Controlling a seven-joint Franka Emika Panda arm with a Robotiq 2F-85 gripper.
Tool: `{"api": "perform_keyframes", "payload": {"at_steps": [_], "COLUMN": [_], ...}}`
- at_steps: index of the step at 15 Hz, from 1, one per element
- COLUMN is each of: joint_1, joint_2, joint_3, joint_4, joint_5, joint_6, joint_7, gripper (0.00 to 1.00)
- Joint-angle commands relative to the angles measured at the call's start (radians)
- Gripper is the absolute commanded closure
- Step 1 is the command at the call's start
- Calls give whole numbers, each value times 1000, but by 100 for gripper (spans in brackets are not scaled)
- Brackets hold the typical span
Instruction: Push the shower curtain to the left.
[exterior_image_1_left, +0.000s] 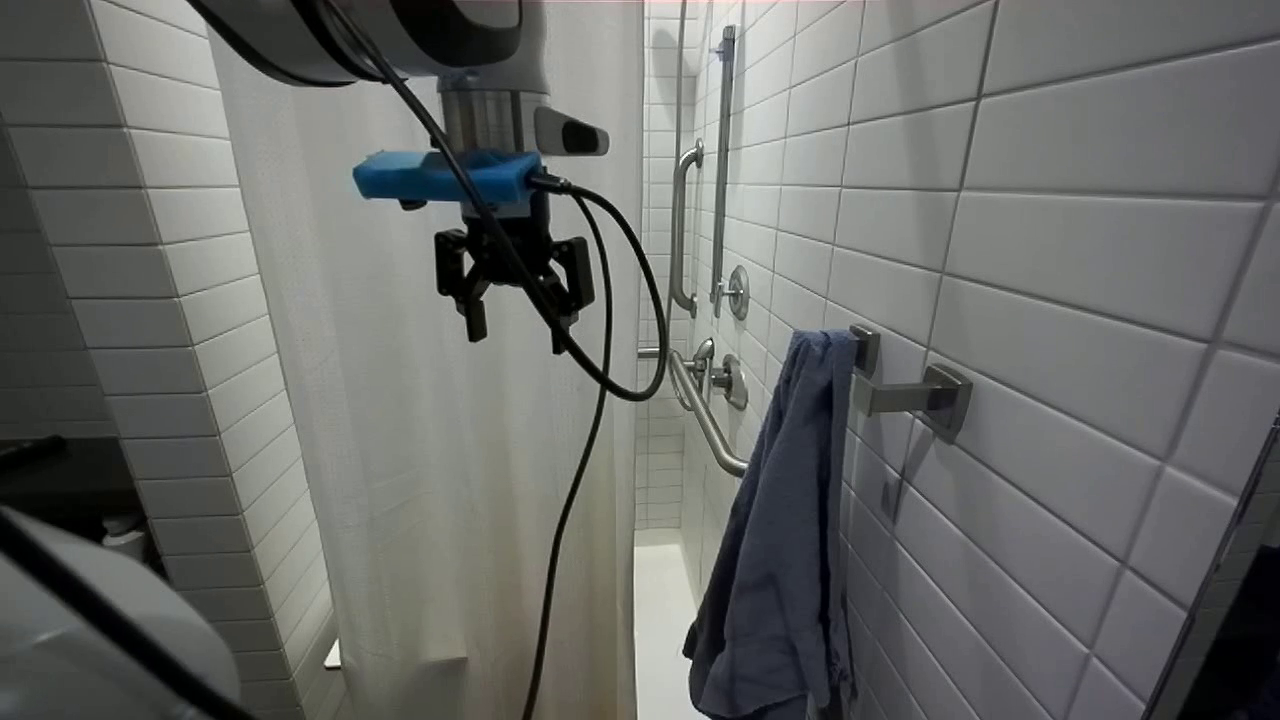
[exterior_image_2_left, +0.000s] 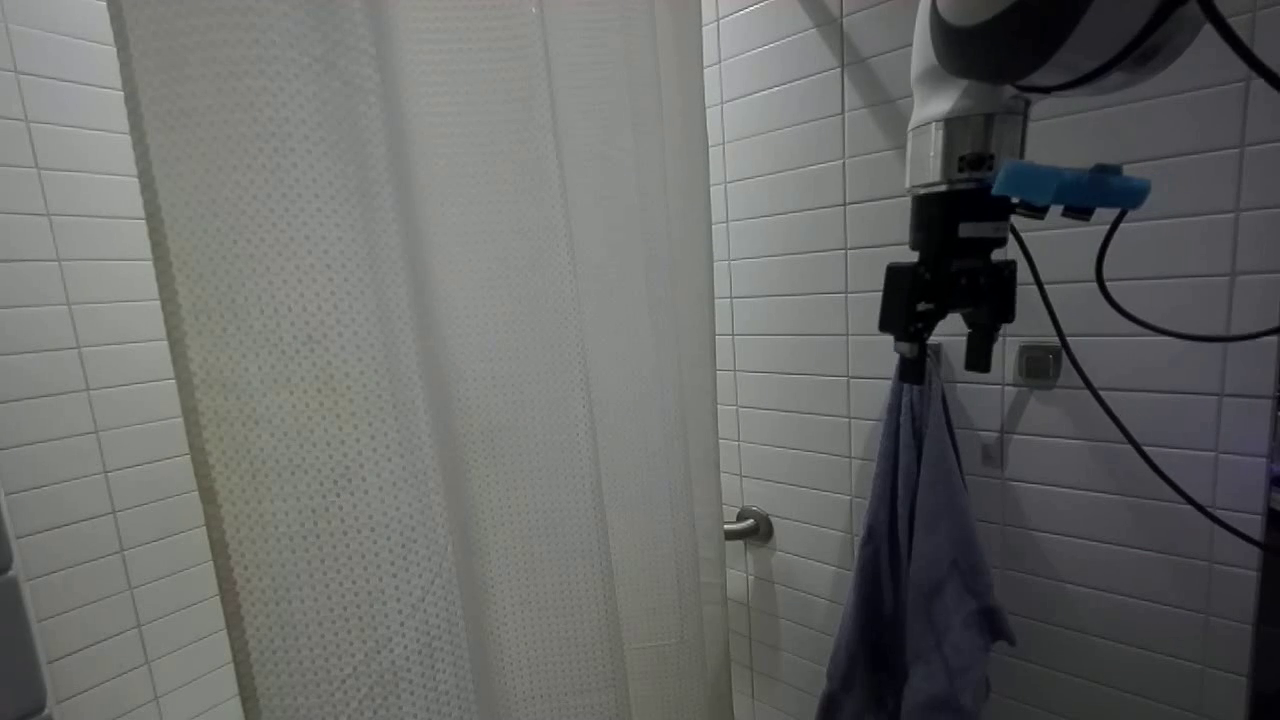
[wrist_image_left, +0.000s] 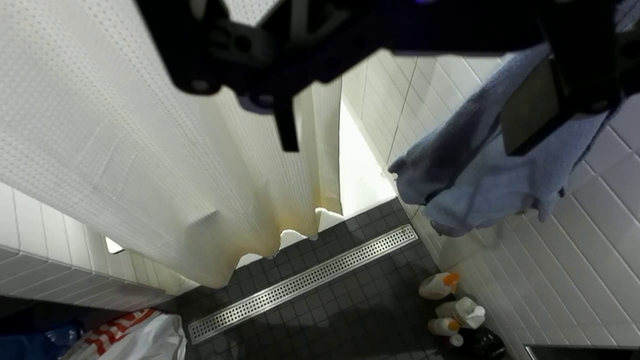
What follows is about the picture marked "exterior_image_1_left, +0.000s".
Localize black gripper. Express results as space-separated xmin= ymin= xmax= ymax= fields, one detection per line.
xmin=433 ymin=197 xmax=602 ymax=358

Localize white shower curtain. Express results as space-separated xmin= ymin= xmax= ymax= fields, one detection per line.
xmin=210 ymin=0 xmax=649 ymax=720

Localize round chrome shower knob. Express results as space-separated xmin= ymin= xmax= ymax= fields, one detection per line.
xmin=723 ymin=259 xmax=756 ymax=323

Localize metal shower slide bar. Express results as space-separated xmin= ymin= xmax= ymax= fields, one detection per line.
xmin=705 ymin=19 xmax=741 ymax=318

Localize short upright grab bar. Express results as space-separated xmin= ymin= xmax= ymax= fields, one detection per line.
xmin=663 ymin=139 xmax=710 ymax=323

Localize long metal grab bar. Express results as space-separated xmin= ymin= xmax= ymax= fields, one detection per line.
xmin=632 ymin=341 xmax=756 ymax=485

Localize white bathtub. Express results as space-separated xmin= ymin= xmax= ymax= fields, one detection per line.
xmin=630 ymin=526 xmax=712 ymax=720

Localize blue hanging towel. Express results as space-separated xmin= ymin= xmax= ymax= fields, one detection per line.
xmin=680 ymin=323 xmax=869 ymax=720

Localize metal towel bar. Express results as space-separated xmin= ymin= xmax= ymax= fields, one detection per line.
xmin=849 ymin=323 xmax=975 ymax=447

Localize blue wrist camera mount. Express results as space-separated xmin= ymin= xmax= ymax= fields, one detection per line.
xmin=348 ymin=143 xmax=571 ymax=224

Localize chrome shower valve handle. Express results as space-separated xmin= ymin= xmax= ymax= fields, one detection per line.
xmin=710 ymin=353 xmax=754 ymax=416
xmin=685 ymin=330 xmax=722 ymax=399

